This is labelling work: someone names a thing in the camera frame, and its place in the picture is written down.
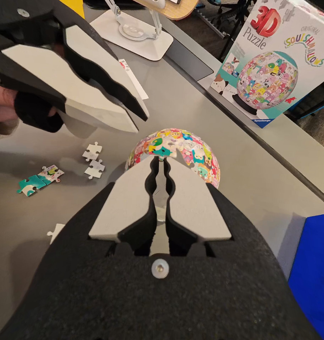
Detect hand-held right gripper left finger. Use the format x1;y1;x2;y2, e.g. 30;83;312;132
88;156;159;257

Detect person's left hand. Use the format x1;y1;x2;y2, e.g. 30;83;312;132
0;82;19;126

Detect white round disc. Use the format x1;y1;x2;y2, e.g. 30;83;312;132
119;23;145;41

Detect white board stand base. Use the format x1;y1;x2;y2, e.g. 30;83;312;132
90;9;174;61

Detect yellow plastic bin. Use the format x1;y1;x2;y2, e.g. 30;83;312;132
60;0;85;19

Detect paper with red print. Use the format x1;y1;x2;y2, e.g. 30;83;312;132
118;58;149;100

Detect puzzle ball box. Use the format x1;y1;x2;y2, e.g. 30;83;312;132
210;0;324;129

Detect colourful puzzle ball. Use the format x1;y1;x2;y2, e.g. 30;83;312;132
125;128;221;189

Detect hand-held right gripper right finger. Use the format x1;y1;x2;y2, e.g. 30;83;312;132
164;157;233;257

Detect white board stand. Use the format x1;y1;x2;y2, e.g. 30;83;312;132
105;0;163;39

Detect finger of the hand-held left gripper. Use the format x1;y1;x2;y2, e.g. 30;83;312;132
63;25;150;122
2;44;139;134

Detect teal puzzle piece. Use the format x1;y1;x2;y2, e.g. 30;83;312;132
17;165;64;197

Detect stacked blue plastic bins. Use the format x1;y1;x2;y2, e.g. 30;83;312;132
288;212;324;340

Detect person's left forearm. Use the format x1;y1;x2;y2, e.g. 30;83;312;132
0;120;20;141

